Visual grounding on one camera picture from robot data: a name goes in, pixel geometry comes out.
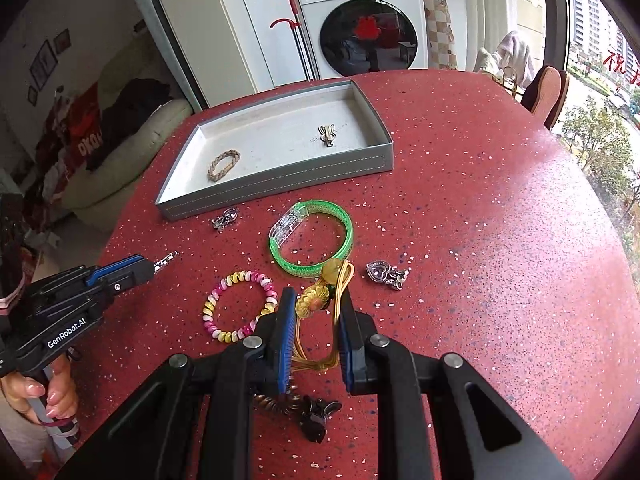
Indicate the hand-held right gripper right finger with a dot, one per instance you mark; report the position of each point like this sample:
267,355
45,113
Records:
345,355

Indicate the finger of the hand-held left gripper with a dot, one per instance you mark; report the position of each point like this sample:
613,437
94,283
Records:
132,279
117,266

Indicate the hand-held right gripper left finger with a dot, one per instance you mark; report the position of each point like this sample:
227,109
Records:
286,340

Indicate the black claw hair clip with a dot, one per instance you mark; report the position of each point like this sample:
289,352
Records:
312,417

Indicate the silver heart charm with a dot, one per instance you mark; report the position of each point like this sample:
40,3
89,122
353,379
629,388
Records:
385,274

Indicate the small silver charm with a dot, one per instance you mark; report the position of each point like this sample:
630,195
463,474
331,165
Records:
223,221

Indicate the clear plastic hair clip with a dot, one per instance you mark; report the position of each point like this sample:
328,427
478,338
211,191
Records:
287,225

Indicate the green translucent bangle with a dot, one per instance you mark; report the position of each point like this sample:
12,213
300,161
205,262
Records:
346,230

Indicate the grey jewelry tray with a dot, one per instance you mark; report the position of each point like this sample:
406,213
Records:
280,130

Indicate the person's left hand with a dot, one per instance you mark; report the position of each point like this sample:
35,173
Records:
62,390

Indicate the cream sofa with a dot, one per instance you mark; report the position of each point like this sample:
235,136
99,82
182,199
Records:
145,140

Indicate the red printed cloth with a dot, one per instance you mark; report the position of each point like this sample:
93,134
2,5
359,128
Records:
75,135

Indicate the dark clothes pile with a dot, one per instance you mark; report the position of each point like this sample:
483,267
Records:
135,105

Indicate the rabbit-shaped hair clip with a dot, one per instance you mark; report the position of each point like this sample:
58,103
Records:
327,135

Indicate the white cabinet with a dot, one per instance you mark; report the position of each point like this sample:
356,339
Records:
225,20

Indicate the white washing machine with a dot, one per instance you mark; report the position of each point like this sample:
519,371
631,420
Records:
320,10

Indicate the brown chair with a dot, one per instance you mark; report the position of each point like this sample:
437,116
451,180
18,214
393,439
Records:
547,92

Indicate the checkered cloth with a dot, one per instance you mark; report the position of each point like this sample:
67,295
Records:
440,30

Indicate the white towel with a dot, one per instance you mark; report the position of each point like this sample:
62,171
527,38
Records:
517,57

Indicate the white curtain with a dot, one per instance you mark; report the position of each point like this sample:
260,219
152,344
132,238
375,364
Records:
480,5

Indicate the red window sticker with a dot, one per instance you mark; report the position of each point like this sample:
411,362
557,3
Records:
617,65

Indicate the large wall picture frame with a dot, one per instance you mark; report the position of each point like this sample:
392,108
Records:
42,65

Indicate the small wall picture frame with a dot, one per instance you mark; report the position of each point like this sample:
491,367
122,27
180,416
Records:
61,41

